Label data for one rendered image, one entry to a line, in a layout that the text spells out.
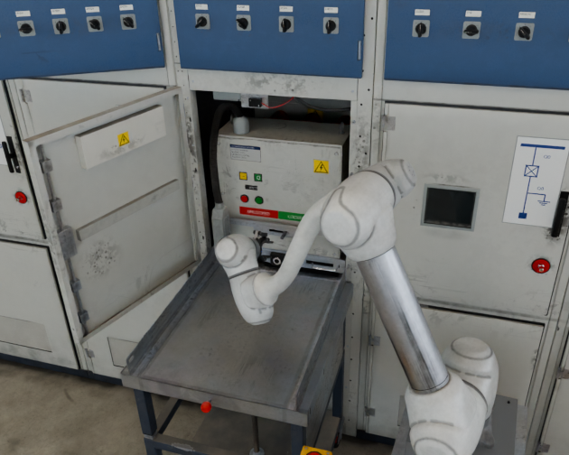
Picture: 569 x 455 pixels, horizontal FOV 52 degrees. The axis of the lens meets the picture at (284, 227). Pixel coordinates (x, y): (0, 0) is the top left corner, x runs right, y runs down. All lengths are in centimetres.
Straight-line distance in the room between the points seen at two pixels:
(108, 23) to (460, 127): 119
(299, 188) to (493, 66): 80
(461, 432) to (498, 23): 112
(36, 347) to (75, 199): 150
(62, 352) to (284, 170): 163
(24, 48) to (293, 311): 127
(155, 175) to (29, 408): 153
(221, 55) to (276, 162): 43
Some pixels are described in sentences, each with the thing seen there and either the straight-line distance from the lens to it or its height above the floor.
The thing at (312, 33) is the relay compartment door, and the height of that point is 178.
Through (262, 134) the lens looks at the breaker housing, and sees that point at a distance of 221.
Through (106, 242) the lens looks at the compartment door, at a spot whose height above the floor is 114.
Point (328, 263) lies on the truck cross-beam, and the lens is 231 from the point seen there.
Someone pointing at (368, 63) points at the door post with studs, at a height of 169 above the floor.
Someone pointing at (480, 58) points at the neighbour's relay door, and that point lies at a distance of 189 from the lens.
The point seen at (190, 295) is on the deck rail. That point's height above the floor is 85.
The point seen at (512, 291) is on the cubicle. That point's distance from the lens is 223.
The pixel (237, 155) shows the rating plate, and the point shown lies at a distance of 223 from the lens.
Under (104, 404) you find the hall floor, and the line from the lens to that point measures 315.
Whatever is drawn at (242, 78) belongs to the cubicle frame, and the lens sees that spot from 207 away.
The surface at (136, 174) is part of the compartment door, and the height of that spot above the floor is 132.
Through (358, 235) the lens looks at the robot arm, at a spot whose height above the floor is 151.
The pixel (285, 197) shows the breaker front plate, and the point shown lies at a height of 117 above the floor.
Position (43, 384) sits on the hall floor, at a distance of 337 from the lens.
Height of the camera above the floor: 217
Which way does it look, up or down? 30 degrees down
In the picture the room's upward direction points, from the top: 2 degrees counter-clockwise
